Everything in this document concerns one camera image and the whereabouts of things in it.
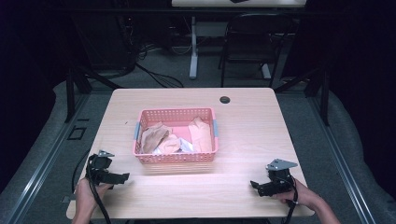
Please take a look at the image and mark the peach stocking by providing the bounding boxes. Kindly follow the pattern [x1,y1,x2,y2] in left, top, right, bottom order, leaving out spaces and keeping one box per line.
[158,133,182,155]

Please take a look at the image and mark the black metal stand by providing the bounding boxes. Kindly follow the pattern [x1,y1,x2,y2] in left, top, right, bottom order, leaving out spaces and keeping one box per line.
[274,63,331,127]
[64,64,125,123]

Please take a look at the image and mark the light pink stocking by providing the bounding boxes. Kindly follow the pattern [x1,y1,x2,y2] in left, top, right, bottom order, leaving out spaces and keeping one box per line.
[187,116,213,153]

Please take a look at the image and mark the person's left hand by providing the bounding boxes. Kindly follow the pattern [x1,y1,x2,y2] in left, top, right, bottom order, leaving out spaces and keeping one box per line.
[74,176,114,216]

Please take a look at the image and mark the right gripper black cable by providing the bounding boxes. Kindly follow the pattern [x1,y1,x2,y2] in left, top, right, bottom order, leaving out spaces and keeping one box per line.
[279,175,299,224]

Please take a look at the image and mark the tan stocking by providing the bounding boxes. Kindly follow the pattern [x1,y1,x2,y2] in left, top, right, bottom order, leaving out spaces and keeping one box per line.
[139,121,173,155]

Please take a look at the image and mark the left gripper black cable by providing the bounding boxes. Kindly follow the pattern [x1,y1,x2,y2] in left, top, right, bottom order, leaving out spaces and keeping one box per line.
[71,148,112,224]

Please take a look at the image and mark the black floor cable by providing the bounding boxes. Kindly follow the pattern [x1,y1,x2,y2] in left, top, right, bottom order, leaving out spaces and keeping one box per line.
[134,62,185,89]

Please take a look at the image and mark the wooden table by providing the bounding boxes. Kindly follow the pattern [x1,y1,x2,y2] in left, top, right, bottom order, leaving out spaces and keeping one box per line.
[65,87,316,220]

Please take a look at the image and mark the black chair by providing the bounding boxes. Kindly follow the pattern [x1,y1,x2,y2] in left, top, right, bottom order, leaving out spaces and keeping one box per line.
[218,12,297,89]

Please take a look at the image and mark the pink plastic basket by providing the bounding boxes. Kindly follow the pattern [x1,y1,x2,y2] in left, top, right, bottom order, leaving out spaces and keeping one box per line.
[133,106,219,165]

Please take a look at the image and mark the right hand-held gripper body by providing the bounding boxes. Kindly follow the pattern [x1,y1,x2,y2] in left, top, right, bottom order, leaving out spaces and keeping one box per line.
[257,158,299,198]

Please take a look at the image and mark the white cloth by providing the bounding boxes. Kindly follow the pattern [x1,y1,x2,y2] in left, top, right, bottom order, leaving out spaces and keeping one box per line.
[178,137,198,154]

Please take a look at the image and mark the person's right hand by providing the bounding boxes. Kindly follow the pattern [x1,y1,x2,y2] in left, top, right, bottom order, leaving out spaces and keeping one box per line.
[278,178,323,210]

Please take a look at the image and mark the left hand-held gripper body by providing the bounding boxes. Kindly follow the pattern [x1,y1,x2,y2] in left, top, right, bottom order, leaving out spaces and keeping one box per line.
[85,149,123,187]

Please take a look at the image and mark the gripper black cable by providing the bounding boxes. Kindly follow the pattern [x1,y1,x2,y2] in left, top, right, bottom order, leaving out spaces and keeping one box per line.
[71,148,112,224]
[279,175,299,224]

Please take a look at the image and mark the white desk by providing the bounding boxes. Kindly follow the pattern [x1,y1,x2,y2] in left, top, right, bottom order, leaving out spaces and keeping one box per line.
[171,0,307,80]

